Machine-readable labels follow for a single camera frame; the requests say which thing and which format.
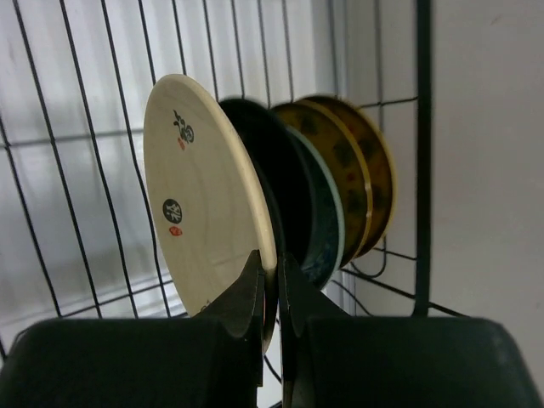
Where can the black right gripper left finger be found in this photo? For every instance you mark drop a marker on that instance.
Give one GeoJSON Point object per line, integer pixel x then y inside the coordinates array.
{"type": "Point", "coordinates": [213, 359]}

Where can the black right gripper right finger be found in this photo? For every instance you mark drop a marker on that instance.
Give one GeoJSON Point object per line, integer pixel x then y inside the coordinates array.
{"type": "Point", "coordinates": [332, 359]}

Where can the blue floral plate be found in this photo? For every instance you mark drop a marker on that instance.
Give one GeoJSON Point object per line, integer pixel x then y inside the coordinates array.
{"type": "Point", "coordinates": [327, 233]}

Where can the cream plate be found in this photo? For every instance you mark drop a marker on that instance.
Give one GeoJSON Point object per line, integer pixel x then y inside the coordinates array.
{"type": "Point", "coordinates": [207, 203]}

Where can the yellow patterned plate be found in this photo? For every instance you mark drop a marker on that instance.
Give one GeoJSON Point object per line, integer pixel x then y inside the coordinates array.
{"type": "Point", "coordinates": [338, 147]}
{"type": "Point", "coordinates": [378, 159]}

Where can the glossy black plate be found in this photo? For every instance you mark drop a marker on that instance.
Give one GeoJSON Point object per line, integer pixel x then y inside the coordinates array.
{"type": "Point", "coordinates": [272, 148]}

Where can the black wire dish rack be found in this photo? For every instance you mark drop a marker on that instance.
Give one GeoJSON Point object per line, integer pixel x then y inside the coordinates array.
{"type": "Point", "coordinates": [76, 235]}

